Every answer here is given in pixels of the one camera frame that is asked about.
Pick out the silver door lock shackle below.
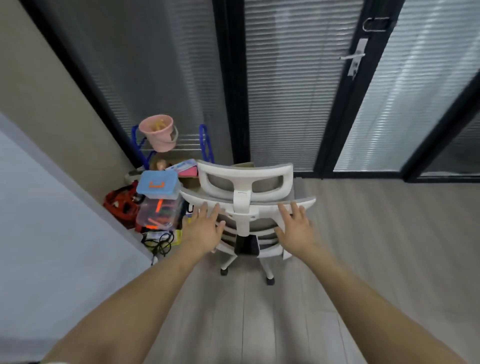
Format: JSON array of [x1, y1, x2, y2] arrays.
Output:
[[362, 17, 392, 34]]

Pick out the person's left forearm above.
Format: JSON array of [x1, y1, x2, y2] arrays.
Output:
[[39, 242, 214, 364]]

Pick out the black framed glass door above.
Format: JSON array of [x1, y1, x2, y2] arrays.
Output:
[[314, 0, 480, 181]]

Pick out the black cable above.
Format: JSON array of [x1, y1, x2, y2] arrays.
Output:
[[142, 230, 175, 259]]

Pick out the person's right forearm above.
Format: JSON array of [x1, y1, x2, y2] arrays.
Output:
[[290, 242, 467, 364]]

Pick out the white window blinds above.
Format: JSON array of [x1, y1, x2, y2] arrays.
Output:
[[244, 0, 364, 173]]

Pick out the red and black bag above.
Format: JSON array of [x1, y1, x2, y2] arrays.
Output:
[[103, 182, 145, 229]]

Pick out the pink plastic bucket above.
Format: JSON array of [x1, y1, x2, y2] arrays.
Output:
[[138, 114, 179, 153]]

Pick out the blue framed drying rack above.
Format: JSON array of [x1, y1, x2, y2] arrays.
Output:
[[131, 124, 215, 171]]

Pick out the silver door handle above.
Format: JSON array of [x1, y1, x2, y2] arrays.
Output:
[[339, 37, 369, 77]]

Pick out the white mesh office chair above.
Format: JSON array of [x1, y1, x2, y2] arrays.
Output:
[[180, 160, 317, 286]]

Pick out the person's right hand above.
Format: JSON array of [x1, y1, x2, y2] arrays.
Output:
[[274, 201, 318, 256]]

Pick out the clear storage box blue lid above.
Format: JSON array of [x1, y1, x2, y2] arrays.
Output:
[[136, 170, 184, 231]]

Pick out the person's left hand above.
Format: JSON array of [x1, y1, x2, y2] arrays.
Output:
[[182, 202, 226, 253]]

